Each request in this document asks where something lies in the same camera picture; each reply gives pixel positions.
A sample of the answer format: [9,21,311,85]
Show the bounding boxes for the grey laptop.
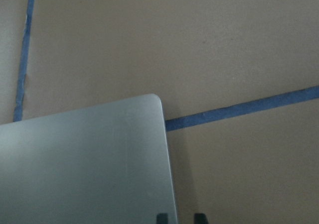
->
[0,94,178,224]

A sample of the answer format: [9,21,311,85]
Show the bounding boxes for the blue tape strip centre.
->
[13,0,35,122]

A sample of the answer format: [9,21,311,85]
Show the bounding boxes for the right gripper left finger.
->
[156,213,168,224]

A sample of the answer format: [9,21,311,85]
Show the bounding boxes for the blue tape strip short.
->
[165,86,319,131]

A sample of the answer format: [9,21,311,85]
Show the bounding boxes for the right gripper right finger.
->
[194,213,208,224]

